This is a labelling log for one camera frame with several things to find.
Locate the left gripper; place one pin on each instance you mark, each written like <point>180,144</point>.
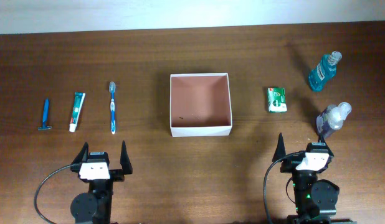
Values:
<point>118,174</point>

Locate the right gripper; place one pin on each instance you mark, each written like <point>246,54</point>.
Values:
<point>290,163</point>

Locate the green white toothpaste tube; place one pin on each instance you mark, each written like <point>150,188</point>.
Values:
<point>78,102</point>

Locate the blue white toothbrush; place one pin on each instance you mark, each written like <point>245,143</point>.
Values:
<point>112,88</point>

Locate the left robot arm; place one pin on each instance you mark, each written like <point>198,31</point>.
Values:
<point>95,205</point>

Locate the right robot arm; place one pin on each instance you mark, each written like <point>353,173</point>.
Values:
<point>315,199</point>

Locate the purple foam soap pump bottle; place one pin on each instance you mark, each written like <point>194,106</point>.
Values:
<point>332,118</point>

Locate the green Dettol soap bar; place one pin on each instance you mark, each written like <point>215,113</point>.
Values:
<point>276,100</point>

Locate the blue disposable razor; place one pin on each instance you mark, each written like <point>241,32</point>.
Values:
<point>45,114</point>

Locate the blue mouthwash bottle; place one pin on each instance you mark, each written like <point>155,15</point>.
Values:
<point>324,71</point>

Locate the white cardboard box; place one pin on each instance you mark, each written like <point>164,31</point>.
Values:
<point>200,105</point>

